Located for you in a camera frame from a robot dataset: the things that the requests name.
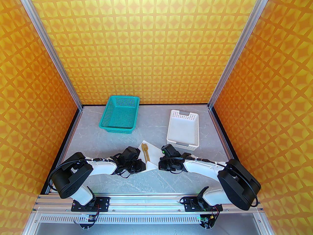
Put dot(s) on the wooden fork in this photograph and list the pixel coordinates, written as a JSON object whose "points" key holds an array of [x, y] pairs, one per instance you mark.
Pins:
{"points": [[144, 147], [147, 155]]}

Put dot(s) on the white paper napkin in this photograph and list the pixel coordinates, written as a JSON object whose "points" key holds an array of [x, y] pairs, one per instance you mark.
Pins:
{"points": [[152, 153]]}

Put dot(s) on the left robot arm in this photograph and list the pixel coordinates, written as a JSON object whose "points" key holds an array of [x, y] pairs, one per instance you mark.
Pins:
{"points": [[102, 166]]}

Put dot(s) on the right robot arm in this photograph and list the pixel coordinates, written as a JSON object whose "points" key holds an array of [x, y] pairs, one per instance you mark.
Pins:
{"points": [[203, 166]]}

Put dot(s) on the white plastic basket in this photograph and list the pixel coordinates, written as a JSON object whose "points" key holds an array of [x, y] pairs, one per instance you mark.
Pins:
{"points": [[182, 131]]}

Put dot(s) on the teal plastic basket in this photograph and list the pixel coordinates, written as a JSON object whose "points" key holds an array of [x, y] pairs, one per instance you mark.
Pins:
{"points": [[119, 117]]}

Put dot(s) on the black table edge strip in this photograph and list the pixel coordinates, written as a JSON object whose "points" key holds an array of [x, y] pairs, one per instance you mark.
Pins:
{"points": [[71, 128], [222, 128]]}

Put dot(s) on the grey metal front tray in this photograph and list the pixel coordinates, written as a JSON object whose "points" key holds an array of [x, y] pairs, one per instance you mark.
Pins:
{"points": [[146, 230]]}

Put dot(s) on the small circuit board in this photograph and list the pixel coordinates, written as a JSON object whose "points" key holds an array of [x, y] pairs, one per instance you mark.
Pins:
{"points": [[206, 220], [89, 218]]}

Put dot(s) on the aluminium extrusion rail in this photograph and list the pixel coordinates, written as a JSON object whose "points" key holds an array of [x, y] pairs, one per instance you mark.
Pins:
{"points": [[146, 199]]}

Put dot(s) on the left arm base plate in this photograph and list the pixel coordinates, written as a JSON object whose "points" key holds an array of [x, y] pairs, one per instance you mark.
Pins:
{"points": [[104, 202]]}

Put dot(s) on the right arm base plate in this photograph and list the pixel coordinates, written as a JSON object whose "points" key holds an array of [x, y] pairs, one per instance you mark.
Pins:
{"points": [[188, 202]]}

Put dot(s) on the aluminium frame post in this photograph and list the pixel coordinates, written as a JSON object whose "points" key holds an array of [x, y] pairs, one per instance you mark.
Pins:
{"points": [[240, 43], [49, 43]]}

